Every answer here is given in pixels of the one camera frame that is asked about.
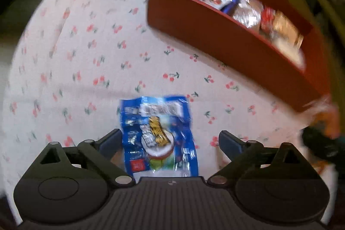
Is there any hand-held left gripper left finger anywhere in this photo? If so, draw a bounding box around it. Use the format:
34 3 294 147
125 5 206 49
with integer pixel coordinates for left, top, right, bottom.
27 128 135 187

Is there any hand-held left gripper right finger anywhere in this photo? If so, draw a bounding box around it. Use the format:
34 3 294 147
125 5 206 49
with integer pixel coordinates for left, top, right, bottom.
207 130 318 187

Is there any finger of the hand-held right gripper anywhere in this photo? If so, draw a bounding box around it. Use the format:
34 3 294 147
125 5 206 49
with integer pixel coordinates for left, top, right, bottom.
301 126 345 166

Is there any blue white coconut packet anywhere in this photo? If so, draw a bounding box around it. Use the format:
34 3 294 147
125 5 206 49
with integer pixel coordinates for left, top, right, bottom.
119 95 199 179

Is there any red cardboard box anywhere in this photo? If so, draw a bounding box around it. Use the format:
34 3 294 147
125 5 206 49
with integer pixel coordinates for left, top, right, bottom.
147 0 332 113

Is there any orange waffle packet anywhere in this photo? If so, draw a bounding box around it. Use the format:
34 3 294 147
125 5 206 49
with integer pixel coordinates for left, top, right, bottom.
270 10 305 50

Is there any clear white cake packet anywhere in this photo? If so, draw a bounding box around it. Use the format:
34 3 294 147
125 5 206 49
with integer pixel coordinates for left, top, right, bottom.
220 0 265 28

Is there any blue wafer biscuit packet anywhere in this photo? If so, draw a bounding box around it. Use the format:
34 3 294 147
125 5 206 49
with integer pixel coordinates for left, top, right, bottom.
220 0 240 15

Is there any cherry print tablecloth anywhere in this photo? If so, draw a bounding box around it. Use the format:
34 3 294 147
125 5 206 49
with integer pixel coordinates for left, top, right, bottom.
1 0 340 225

